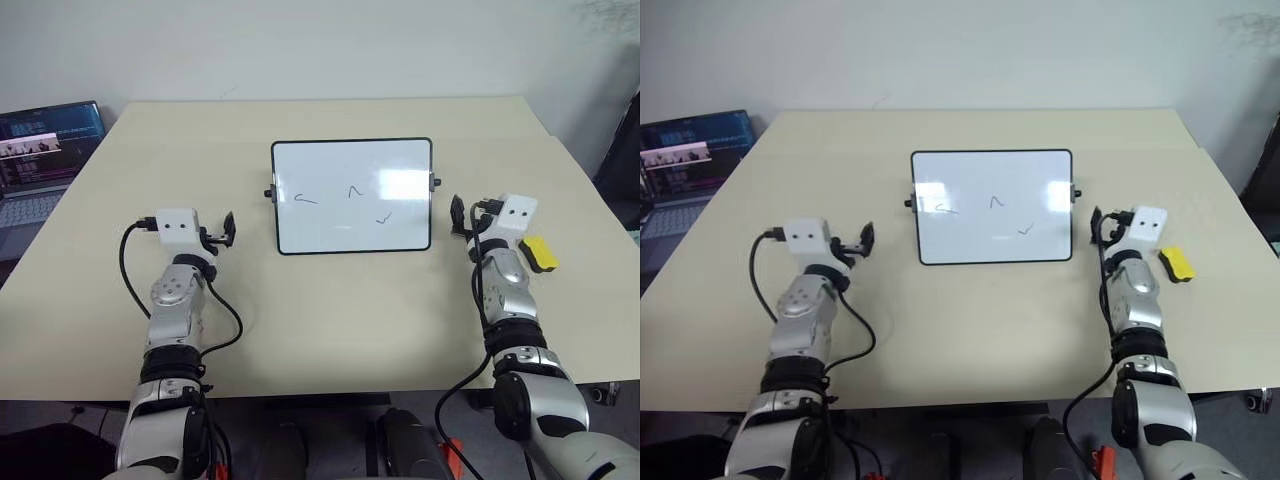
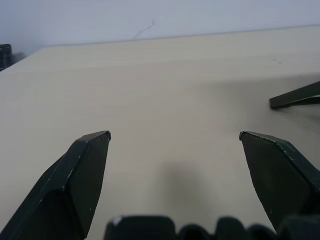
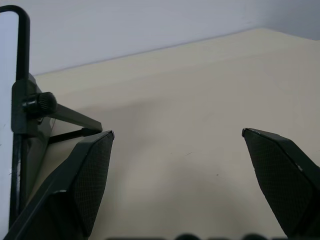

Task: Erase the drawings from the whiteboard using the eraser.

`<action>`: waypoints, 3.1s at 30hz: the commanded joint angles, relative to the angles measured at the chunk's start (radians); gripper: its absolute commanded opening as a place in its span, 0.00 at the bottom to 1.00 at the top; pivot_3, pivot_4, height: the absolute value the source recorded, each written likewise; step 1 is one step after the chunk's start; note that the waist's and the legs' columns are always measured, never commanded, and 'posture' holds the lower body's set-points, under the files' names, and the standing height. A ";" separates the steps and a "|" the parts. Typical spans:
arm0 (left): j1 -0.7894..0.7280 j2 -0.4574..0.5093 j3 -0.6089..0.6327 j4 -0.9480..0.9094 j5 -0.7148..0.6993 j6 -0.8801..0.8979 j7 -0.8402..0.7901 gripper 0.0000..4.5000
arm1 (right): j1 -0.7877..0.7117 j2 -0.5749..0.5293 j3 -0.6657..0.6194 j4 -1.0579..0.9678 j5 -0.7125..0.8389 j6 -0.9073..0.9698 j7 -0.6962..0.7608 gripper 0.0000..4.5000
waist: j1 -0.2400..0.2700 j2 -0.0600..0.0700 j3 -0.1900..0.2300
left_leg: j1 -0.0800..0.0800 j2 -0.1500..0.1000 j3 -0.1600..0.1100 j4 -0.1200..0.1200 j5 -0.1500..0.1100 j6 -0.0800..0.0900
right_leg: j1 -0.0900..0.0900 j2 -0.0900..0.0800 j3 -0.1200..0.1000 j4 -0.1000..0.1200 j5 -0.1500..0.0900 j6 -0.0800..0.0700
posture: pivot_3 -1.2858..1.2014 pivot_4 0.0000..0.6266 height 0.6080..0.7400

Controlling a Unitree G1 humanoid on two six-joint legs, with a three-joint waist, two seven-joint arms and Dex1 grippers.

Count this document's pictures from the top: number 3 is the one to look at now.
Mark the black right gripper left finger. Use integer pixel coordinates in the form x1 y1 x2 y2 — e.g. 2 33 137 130
0 130 116 240

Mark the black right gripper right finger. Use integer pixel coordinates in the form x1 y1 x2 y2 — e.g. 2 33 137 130
241 127 320 240

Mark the black metal whiteboard stand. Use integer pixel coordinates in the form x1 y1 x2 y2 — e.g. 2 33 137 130
0 4 104 231

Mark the white whiteboard panel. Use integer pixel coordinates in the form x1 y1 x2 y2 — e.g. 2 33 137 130
0 11 20 238

